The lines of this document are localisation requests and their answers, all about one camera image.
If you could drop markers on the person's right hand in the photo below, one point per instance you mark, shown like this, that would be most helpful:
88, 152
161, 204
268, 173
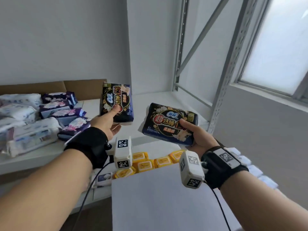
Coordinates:
204, 141

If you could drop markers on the person's left hand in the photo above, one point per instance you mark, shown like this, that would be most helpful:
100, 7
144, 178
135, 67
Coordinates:
106, 125

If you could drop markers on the pink wipes packets row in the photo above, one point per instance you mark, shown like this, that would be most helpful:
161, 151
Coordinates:
104, 178

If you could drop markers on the white metal shelf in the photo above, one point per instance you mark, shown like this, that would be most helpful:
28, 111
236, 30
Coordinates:
156, 96

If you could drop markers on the white blue ABC packs group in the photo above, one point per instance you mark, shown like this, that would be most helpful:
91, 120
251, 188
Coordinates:
24, 113

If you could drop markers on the person's left forearm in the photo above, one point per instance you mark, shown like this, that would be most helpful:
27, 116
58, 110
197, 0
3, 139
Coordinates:
43, 194

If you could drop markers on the person's right forearm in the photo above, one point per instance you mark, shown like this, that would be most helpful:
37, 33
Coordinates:
260, 206

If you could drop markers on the white marker plate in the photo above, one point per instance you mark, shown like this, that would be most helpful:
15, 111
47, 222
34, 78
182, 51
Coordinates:
227, 157

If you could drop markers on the brown cardboard sheet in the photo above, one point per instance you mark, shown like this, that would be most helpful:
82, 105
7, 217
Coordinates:
81, 88

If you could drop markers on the frosted glass window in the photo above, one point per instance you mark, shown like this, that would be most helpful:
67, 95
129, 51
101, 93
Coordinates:
281, 45

